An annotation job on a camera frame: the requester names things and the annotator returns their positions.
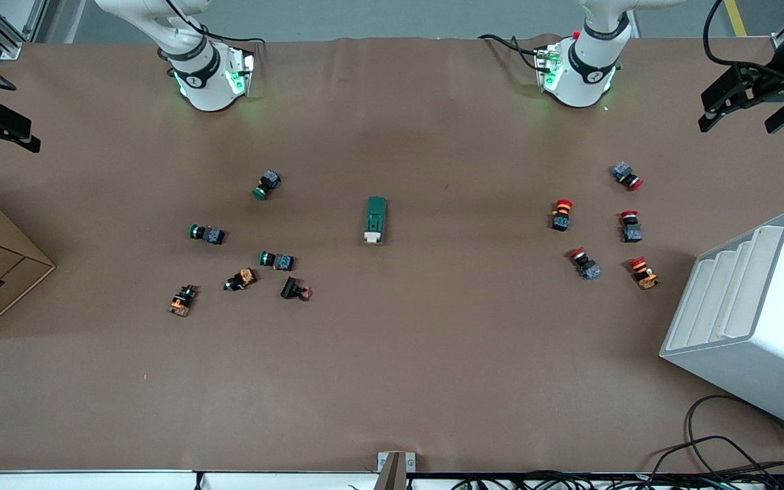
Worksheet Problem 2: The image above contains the black left base cable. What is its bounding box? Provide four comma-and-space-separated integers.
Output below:
478, 33, 551, 73

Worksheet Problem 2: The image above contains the metal table edge bracket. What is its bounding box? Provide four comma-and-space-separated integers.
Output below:
377, 451, 417, 490

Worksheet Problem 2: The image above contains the green push button switch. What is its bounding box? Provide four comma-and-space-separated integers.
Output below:
189, 223, 227, 246
258, 250, 295, 272
252, 170, 282, 201

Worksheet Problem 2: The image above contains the white table edge rail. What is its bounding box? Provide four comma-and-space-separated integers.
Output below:
0, 469, 379, 490

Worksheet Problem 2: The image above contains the brown paper table cover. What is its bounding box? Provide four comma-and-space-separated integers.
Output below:
0, 35, 784, 474

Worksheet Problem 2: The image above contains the green load switch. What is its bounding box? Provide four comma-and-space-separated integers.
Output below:
363, 196, 388, 246

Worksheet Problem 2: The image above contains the black right base cable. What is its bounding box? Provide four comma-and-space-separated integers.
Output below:
164, 0, 267, 47

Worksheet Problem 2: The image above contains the red mushroom button black block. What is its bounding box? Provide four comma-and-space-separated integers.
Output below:
550, 199, 574, 232

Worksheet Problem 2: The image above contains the white stepped storage bin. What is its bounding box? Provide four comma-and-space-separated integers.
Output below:
659, 210, 784, 438

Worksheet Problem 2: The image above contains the black base cable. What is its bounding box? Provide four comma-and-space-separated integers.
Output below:
478, 33, 551, 73
164, 0, 267, 47

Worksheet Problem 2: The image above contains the black switch with red block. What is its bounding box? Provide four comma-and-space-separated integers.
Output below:
280, 276, 313, 301

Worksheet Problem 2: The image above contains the black orange selector switch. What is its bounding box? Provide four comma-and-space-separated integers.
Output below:
223, 267, 257, 293
167, 284, 199, 318

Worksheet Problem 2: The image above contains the black floor cable bundle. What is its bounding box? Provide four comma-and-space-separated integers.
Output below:
446, 436, 784, 490

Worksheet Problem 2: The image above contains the black looped floor cable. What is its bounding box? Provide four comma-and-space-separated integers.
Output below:
686, 395, 784, 477

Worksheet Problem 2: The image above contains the red mushroom button orange block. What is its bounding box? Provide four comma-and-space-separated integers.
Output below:
627, 256, 660, 291

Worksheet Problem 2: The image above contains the red mushroom button grey block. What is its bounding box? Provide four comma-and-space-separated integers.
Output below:
611, 161, 644, 191
567, 247, 602, 281
620, 210, 644, 244

